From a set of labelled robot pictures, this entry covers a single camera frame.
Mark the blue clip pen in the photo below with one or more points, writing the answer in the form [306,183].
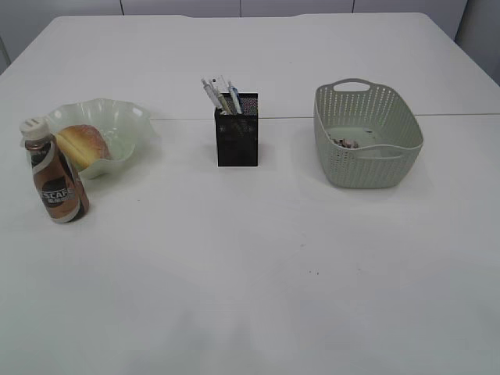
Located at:
[235,98]

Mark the white beige-grip pen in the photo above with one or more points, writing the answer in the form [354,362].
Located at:
[223,102]

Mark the small paper ball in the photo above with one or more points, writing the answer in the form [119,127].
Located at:
[339,141]

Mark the white grey-grip pen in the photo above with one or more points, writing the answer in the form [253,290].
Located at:
[212,95]

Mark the clear plastic ruler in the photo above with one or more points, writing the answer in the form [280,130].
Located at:
[219,86]

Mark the golden bread roll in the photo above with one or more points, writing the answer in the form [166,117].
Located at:
[83,145]

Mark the brown coffee bottle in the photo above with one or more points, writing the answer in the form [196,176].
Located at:
[56,179]

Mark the black mesh pen holder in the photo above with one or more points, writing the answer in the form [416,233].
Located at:
[237,135]

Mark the green plastic woven basket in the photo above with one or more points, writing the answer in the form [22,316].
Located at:
[378,118]

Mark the green wavy glass plate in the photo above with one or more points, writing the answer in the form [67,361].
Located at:
[125,127]

